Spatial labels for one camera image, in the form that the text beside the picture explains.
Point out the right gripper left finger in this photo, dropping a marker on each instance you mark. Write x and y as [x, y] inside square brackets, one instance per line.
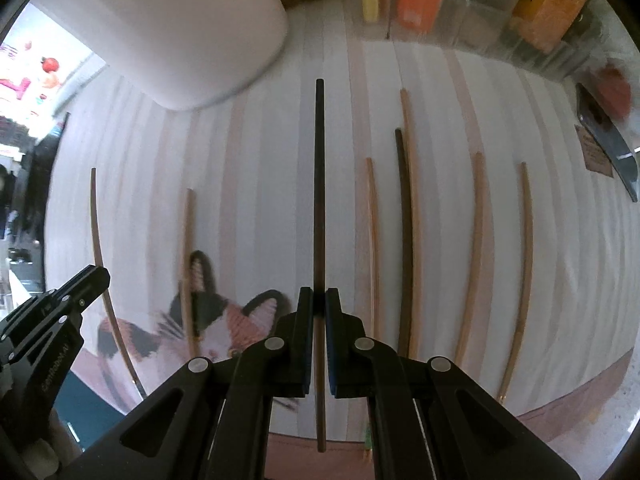
[209, 420]

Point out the striped cat table mat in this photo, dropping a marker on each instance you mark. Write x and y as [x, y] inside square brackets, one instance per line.
[555, 327]

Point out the brown coaster card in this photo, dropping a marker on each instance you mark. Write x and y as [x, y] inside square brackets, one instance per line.
[594, 157]

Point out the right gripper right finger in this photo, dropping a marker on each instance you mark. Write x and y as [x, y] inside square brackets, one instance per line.
[430, 420]

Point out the black chopstick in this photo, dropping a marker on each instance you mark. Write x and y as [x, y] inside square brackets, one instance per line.
[405, 317]
[320, 261]

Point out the blue cabinet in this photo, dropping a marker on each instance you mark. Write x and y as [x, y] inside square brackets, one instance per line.
[83, 412]

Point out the colourful wall stickers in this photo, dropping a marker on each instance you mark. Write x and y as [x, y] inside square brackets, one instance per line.
[27, 77]

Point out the cream cylindrical utensil holder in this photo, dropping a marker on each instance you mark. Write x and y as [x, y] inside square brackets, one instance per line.
[183, 54]

